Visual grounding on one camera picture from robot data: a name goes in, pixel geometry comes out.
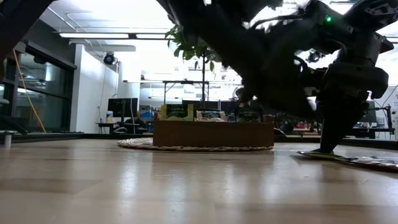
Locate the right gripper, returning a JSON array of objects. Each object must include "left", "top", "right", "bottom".
[{"left": 317, "top": 60, "right": 389, "bottom": 153}]

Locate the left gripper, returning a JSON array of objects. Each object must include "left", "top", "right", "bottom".
[{"left": 239, "top": 58, "right": 317, "bottom": 116}]

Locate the yellow green tea packet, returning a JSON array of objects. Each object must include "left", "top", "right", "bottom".
[
  {"left": 160, "top": 103, "right": 194, "bottom": 122},
  {"left": 296, "top": 149, "right": 345, "bottom": 160}
]

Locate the wooden tea box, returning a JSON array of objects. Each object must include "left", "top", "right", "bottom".
[{"left": 152, "top": 111, "right": 275, "bottom": 148}]

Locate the black computer monitor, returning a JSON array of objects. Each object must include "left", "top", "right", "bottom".
[
  {"left": 108, "top": 98, "right": 139, "bottom": 118},
  {"left": 366, "top": 100, "right": 377, "bottom": 124}
]

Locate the dark office desk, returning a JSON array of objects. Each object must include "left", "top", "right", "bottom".
[
  {"left": 348, "top": 126, "right": 396, "bottom": 140},
  {"left": 95, "top": 121, "right": 141, "bottom": 134}
]

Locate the potted green plant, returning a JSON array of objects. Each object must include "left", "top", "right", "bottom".
[{"left": 164, "top": 24, "right": 223, "bottom": 121}]

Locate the round woven placemat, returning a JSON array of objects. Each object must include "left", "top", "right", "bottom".
[{"left": 117, "top": 138, "right": 274, "bottom": 152}]

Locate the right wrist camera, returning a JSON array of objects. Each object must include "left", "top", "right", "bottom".
[{"left": 306, "top": 49, "right": 326, "bottom": 64}]

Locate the round black ceiling camera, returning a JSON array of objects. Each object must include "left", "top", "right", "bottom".
[{"left": 103, "top": 52, "right": 116, "bottom": 66}]

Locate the black aluminium table frame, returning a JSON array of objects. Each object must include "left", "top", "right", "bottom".
[{"left": 0, "top": 132, "right": 398, "bottom": 151}]

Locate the yellow power cable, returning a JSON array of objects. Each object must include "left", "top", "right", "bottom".
[{"left": 12, "top": 49, "right": 47, "bottom": 133}]

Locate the small white post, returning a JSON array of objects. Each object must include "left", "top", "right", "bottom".
[{"left": 2, "top": 130, "right": 14, "bottom": 147}]

